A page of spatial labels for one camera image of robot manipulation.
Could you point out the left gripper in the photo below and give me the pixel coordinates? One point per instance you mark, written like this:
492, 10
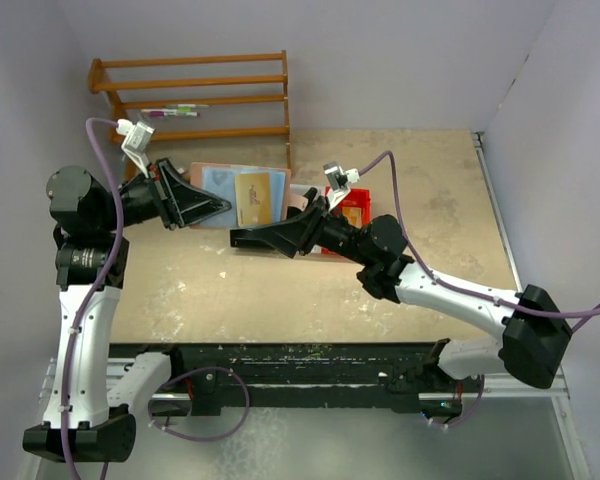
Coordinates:
180, 201

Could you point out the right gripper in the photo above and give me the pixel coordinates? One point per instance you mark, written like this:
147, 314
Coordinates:
290, 236

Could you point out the pink leather card holder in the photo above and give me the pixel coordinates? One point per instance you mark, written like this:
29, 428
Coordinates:
219, 179

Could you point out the gold card from holder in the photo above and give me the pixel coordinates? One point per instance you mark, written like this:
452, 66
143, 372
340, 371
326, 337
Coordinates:
253, 199

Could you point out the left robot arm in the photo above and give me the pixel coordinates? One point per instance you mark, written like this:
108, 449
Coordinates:
87, 420

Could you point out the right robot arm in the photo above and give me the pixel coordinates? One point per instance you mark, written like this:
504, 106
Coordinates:
526, 334

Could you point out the white plastic bin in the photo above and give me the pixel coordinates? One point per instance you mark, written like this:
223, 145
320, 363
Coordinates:
297, 200

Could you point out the red plastic bin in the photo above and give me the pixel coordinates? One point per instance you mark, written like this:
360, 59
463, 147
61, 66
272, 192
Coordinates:
357, 197

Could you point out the green marker pen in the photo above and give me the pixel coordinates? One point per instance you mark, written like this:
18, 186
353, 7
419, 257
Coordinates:
185, 107

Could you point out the pink marker pen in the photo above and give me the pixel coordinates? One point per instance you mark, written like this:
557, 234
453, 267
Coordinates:
170, 113

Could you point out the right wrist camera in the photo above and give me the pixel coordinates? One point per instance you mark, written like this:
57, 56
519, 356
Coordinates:
340, 183

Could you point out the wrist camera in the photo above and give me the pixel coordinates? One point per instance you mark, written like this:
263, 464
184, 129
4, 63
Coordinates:
340, 183
136, 137

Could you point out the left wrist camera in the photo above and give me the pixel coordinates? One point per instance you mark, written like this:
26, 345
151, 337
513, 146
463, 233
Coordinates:
136, 137

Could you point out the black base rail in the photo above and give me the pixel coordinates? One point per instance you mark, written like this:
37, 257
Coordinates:
209, 377

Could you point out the aluminium table edge rail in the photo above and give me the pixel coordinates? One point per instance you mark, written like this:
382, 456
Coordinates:
559, 393

